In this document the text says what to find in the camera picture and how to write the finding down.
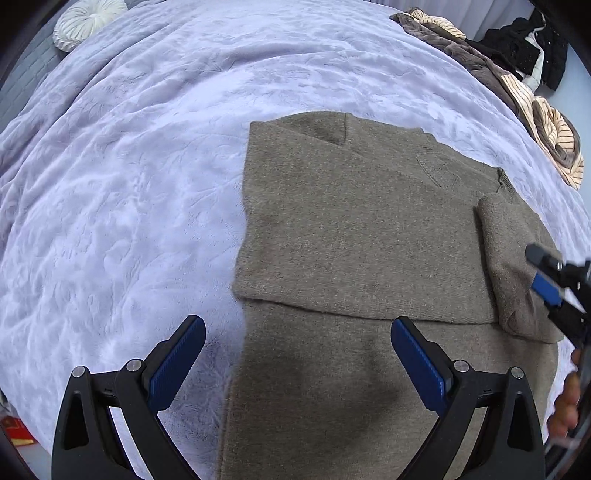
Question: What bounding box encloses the person's right hand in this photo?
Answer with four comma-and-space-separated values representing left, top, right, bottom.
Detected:
547, 348, 583, 437

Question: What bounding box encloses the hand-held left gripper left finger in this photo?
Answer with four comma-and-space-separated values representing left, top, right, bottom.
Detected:
52, 315, 206, 480

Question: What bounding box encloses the round white pleated cushion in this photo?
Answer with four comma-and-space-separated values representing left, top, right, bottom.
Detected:
53, 0, 129, 51

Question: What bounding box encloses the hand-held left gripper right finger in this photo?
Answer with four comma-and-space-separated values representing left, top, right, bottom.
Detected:
390, 316, 548, 480

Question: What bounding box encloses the olive brown knit sweater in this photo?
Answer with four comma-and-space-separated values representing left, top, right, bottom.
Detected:
217, 111, 566, 480

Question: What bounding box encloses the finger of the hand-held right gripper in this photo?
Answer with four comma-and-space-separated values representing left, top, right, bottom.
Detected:
530, 275, 591, 348
525, 243, 591, 283

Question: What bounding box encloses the red box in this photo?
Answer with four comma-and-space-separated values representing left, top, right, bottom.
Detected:
0, 414, 37, 446

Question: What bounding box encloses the black jacket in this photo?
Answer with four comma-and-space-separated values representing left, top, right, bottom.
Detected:
466, 9, 570, 91

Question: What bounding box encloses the grey padded headboard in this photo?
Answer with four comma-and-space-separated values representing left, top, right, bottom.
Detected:
0, 28, 66, 137

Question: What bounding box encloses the beige striped brown-lined garment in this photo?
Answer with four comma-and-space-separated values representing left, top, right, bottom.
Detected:
390, 7, 584, 190

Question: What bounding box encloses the lavender plush blanket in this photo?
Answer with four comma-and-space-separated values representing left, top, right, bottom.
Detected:
0, 0, 586, 480

